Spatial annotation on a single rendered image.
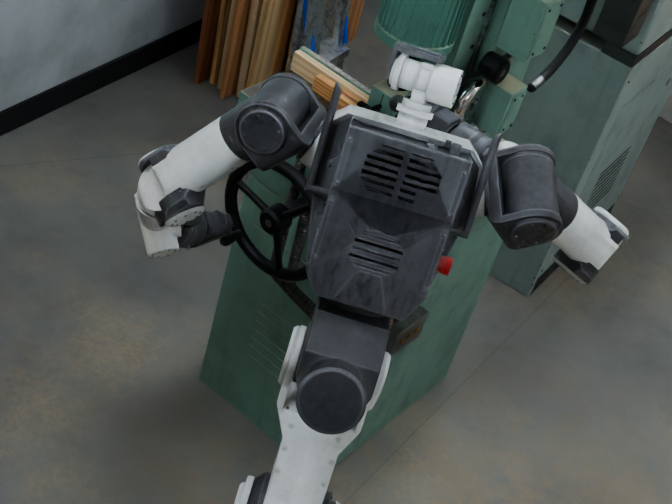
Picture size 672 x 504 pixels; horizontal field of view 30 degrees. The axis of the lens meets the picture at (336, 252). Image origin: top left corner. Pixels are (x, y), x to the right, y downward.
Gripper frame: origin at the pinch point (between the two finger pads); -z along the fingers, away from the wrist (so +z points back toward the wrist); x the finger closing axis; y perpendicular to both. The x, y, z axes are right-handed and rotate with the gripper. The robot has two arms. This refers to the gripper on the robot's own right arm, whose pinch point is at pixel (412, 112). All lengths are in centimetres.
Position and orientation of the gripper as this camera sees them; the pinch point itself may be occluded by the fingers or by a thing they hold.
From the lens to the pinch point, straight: 258.3
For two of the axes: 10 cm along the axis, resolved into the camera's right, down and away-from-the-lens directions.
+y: 6.0, -3.0, 7.4
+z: 7.4, 5.5, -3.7
